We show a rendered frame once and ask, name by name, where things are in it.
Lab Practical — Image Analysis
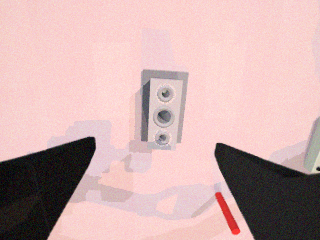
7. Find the red peg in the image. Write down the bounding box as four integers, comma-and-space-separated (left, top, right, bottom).
215, 192, 240, 235

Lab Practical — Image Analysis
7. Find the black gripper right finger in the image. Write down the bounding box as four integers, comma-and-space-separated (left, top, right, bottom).
214, 143, 320, 240

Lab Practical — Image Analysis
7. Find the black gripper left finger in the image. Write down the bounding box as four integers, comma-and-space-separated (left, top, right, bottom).
0, 137, 96, 240

